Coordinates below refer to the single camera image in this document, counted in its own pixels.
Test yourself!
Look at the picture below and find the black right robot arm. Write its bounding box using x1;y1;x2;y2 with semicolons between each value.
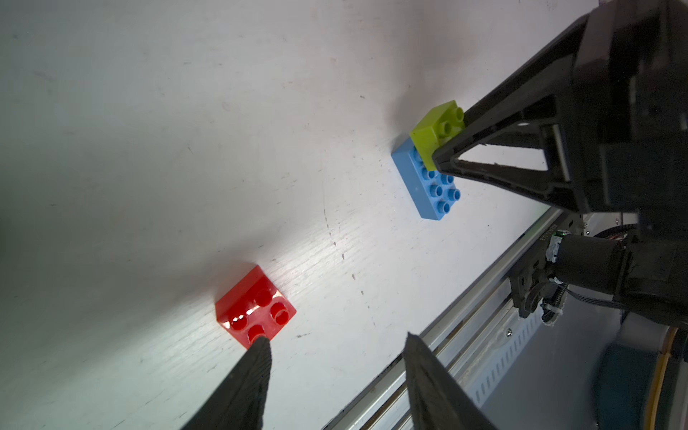
433;1;687;329

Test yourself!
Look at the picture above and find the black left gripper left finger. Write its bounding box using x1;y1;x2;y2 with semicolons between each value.
183;336;272;429

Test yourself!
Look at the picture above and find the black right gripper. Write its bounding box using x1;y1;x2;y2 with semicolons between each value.
432;0;688;221

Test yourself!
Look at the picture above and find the blue long lego brick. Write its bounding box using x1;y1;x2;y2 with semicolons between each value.
392;138;462;220

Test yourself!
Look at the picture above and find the aluminium mounting rail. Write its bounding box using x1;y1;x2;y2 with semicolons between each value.
328;209;582;429

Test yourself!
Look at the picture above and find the lime green lego brick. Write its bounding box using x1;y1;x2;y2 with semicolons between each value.
410;100;466;171

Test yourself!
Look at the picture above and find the red lego brick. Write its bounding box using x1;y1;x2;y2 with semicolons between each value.
215;265;297;349

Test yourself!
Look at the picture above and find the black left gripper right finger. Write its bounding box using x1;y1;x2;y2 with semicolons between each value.
403;333;496;430

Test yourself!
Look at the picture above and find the white slotted cable duct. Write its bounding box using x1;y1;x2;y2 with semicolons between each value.
459;310;543;409

